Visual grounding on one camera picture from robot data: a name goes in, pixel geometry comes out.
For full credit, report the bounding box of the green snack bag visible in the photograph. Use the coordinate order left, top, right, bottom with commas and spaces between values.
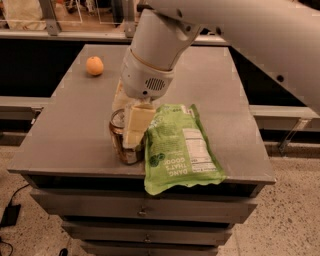
144, 104, 226, 195

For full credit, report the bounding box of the orange fruit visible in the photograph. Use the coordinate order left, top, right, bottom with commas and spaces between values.
86, 56, 104, 76

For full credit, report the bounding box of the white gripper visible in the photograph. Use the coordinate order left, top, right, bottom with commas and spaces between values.
112, 48, 174, 148

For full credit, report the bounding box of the metal railing frame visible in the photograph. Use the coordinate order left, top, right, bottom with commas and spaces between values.
0, 0, 320, 48

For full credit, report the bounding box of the orange soda can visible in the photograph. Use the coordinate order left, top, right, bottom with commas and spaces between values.
108, 108, 146, 166

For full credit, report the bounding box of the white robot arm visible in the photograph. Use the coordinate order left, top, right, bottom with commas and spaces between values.
112, 0, 320, 113

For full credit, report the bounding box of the grey drawer cabinet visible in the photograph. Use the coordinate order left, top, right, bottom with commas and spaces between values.
8, 45, 275, 256

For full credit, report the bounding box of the black power adapter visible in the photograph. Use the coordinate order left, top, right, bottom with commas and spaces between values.
0, 204, 21, 227

